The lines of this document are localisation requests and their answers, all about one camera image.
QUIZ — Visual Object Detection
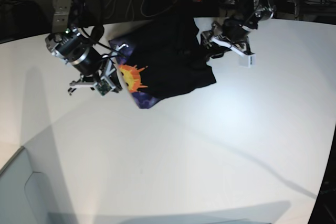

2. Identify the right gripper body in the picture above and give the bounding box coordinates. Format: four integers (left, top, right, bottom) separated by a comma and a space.
45, 28, 116, 82

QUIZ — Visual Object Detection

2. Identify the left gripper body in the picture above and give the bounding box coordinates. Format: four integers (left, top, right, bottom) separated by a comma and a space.
211, 17, 258, 48

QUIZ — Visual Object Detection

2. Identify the black T-shirt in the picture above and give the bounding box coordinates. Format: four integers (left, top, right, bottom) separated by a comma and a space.
109, 15, 216, 109

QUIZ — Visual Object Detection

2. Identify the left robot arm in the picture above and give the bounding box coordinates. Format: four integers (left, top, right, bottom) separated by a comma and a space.
201, 0, 275, 68

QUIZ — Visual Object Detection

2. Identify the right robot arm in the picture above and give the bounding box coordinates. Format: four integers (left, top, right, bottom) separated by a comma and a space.
45, 0, 105, 85

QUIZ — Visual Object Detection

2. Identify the black office chair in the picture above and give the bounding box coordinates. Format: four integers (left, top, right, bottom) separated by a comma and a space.
1, 0, 51, 43

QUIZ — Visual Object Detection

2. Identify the white wrist camera left mount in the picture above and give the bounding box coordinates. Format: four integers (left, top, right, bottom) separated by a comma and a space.
201, 28, 256, 68

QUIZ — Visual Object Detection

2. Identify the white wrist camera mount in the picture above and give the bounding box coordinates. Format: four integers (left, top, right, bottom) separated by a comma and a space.
201, 28, 256, 68
67, 43, 129, 97

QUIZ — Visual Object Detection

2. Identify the white wrist camera right mount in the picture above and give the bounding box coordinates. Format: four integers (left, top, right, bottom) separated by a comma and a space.
67, 43, 129, 97

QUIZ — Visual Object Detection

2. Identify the grey coiled cable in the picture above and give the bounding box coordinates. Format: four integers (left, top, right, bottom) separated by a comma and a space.
101, 0, 179, 19

